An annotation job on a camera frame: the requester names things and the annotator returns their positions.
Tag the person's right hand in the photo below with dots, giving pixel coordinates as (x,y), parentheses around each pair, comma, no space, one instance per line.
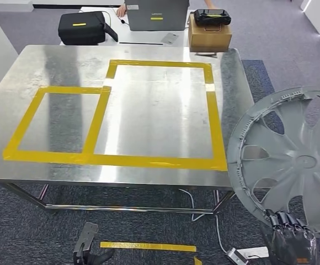
(121,11)

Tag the person's left hand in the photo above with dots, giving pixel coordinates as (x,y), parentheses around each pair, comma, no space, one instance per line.
(210,4)

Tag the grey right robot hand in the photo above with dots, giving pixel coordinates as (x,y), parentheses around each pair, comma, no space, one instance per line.
(290,241)

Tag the dark left robot hand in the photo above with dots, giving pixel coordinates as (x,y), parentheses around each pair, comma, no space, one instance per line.
(100,258)

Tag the silver plastic wheel cover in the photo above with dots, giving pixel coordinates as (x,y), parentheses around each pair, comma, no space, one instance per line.
(287,164)

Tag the stainless steel workbench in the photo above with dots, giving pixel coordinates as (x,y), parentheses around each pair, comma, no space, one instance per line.
(232,91)

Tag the yellow tape on workbench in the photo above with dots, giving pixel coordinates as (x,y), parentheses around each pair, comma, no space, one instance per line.
(99,120)

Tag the black handheld controller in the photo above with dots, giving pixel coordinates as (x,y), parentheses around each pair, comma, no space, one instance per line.
(212,17)

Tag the brown cardboard box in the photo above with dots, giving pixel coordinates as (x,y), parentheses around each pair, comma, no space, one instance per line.
(210,38)

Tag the white desk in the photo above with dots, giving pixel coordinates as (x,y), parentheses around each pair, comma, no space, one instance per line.
(140,36)

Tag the white power strip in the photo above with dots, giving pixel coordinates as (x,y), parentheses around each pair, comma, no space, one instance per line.
(256,253)

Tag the grey laptop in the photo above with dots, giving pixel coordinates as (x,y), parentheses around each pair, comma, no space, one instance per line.
(157,16)

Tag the black carrying case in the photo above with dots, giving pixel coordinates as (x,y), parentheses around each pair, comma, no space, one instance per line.
(80,29)

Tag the grey card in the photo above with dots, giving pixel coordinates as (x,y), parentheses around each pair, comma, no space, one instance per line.
(169,38)

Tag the yellow floor tape square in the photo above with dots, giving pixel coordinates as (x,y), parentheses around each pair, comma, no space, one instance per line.
(149,246)

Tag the white low plinth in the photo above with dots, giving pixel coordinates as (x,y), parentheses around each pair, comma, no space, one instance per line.
(8,5)

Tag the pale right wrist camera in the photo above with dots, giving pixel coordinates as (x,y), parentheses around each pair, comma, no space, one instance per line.
(237,256)

